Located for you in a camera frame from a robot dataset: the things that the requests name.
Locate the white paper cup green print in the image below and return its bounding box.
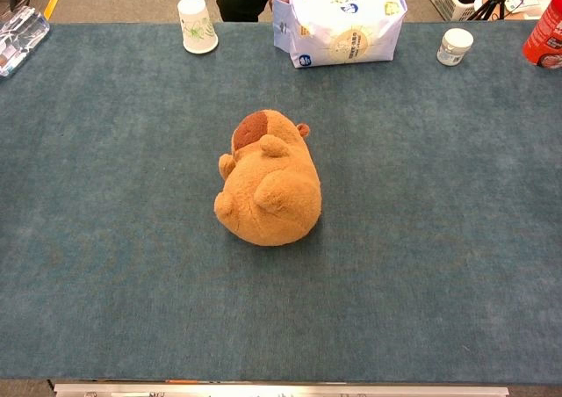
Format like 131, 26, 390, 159
177, 0, 220, 55

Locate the clear plastic package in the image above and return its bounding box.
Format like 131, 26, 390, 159
0, 5, 51, 78

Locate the silver metal table rail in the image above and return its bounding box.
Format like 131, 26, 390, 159
53, 383, 510, 397

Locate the white blue printed bag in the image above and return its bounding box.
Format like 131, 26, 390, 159
270, 0, 409, 69

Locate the blue-grey felt table mat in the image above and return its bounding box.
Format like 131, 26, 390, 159
0, 18, 562, 383

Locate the small white lidded jar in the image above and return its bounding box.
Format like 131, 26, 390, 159
436, 27, 475, 68

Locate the brown capybara plush toy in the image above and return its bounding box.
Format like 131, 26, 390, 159
213, 109, 323, 248

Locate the red cylindrical canister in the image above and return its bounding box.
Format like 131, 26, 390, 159
522, 0, 562, 69

